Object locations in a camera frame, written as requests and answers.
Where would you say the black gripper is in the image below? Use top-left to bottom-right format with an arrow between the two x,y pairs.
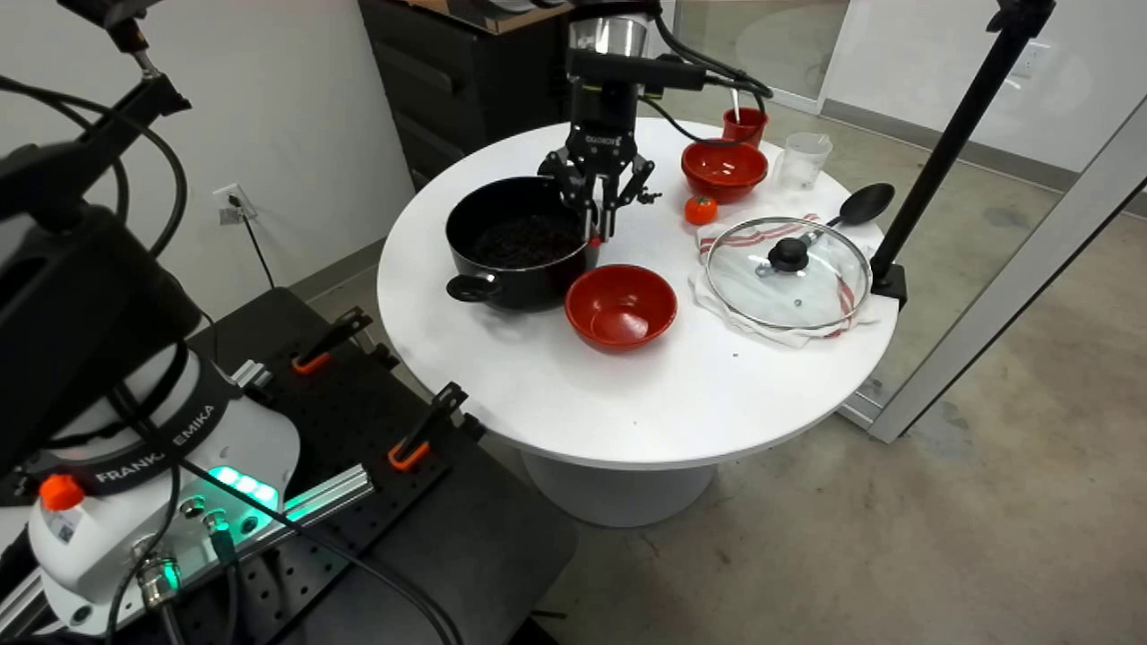
538,82 -> 665,239

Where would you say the black cooking pot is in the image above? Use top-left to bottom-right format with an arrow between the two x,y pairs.
440,177 -> 604,315

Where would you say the shallow red bowl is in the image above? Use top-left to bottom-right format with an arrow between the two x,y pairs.
564,263 -> 682,354

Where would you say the deep red bowl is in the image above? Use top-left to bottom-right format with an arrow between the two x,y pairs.
678,137 -> 772,206

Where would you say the red mug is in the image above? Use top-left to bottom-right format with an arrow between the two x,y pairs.
722,103 -> 775,152

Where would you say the cardboard box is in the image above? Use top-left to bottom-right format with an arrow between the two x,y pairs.
410,0 -> 579,38

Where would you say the clear plastic cup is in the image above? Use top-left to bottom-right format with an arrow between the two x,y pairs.
781,128 -> 836,194

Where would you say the black plastic serving spoon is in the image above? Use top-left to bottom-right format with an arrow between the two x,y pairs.
821,180 -> 898,232

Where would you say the black tripod pole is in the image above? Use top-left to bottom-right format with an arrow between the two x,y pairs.
869,0 -> 1061,310

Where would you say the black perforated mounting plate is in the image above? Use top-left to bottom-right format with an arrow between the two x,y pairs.
189,285 -> 581,645

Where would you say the orange round knob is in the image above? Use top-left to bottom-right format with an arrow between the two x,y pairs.
38,474 -> 91,518

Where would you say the white table pedestal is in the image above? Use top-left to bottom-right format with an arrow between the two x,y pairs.
520,451 -> 722,532

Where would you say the orange-handled black clamp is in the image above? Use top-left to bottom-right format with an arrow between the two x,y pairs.
287,306 -> 377,382
383,382 -> 475,478

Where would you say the black outlet cable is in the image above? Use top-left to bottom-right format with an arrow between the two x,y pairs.
237,208 -> 280,290

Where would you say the white wall outlet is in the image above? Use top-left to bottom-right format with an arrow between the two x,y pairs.
213,180 -> 257,227

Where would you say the aluminium rail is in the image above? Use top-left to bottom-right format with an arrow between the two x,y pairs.
237,463 -> 377,532

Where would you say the grey metal door frame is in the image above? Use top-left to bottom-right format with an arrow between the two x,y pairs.
840,95 -> 1147,447

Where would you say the black base cable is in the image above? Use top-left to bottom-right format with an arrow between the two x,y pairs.
106,345 -> 462,645

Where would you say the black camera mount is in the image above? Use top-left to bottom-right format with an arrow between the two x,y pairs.
0,0 -> 193,227

